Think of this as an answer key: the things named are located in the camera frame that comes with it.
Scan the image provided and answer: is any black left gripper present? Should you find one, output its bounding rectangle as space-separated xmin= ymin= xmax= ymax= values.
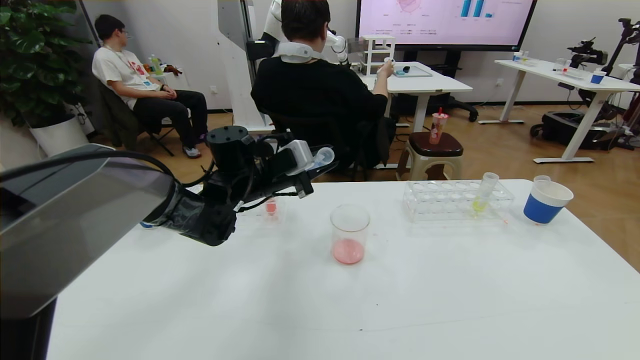
xmin=243 ymin=159 xmax=340 ymax=203

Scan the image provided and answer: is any blue pigment test tube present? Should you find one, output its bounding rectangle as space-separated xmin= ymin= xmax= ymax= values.
xmin=312 ymin=146 xmax=336 ymax=172

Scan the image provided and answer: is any clear acrylic tube rack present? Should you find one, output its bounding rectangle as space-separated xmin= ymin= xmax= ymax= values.
xmin=402 ymin=179 xmax=516 ymax=223
xmin=239 ymin=196 xmax=286 ymax=225

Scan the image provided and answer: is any clear glass beaker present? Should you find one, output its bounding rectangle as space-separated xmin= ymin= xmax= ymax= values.
xmin=330 ymin=204 xmax=372 ymax=266

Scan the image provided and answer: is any yellow pigment test tube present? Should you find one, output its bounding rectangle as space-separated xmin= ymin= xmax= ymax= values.
xmin=472 ymin=172 xmax=500 ymax=214

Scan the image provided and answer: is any black office chair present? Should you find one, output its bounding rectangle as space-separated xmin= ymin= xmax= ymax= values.
xmin=270 ymin=111 xmax=383 ymax=183

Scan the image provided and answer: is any person in black shirt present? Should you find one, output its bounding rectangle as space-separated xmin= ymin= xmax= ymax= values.
xmin=250 ymin=0 xmax=396 ymax=173

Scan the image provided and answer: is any brown topped stool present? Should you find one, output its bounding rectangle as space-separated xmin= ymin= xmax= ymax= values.
xmin=397 ymin=131 xmax=465 ymax=182

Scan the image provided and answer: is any white neck massager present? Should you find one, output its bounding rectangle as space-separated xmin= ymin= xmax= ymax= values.
xmin=276 ymin=41 xmax=325 ymax=63

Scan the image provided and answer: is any pink drink cup with straw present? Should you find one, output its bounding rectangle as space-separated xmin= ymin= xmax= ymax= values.
xmin=428 ymin=107 xmax=450 ymax=146

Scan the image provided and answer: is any white drawer organizer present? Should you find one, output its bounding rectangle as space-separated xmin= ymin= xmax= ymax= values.
xmin=360 ymin=35 xmax=397 ymax=77

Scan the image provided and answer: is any grey desk tray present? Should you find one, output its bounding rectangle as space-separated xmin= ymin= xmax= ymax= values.
xmin=391 ymin=65 xmax=434 ymax=79

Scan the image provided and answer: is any black display stand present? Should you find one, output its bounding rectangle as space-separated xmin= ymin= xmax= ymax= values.
xmin=392 ymin=50 xmax=479 ymax=123

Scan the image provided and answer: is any black folding chair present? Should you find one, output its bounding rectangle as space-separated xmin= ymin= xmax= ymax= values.
xmin=127 ymin=120 xmax=177 ymax=157

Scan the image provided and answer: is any white drawer cabinet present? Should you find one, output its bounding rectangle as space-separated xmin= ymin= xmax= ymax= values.
xmin=150 ymin=71 xmax=189 ymax=91

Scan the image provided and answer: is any large display screen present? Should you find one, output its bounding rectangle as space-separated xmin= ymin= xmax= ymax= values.
xmin=355 ymin=0 xmax=539 ymax=53

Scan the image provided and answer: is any olive green jacket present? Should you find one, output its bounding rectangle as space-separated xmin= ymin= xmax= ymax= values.
xmin=95 ymin=80 xmax=146 ymax=151

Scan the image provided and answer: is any person in white shirt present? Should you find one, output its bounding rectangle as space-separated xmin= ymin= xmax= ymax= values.
xmin=91 ymin=14 xmax=209 ymax=159

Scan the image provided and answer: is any grey metal cabinet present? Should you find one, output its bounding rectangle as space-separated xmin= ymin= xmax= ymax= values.
xmin=79 ymin=0 xmax=151 ymax=132

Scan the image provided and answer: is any long white desk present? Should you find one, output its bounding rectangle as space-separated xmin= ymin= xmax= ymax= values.
xmin=477 ymin=58 xmax=640 ymax=165

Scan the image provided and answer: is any white plant pot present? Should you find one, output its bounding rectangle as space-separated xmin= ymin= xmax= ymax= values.
xmin=28 ymin=114 xmax=95 ymax=157

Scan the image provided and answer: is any green potted plant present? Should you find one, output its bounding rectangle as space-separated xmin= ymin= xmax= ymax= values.
xmin=0 ymin=0 xmax=94 ymax=128

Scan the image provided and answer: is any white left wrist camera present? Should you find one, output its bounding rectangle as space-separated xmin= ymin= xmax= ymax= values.
xmin=278 ymin=139 xmax=315 ymax=176

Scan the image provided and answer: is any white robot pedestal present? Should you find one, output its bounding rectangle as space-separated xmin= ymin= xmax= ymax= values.
xmin=210 ymin=0 xmax=282 ymax=135

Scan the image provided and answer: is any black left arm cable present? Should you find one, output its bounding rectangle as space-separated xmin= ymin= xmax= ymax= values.
xmin=0 ymin=149 xmax=217 ymax=189

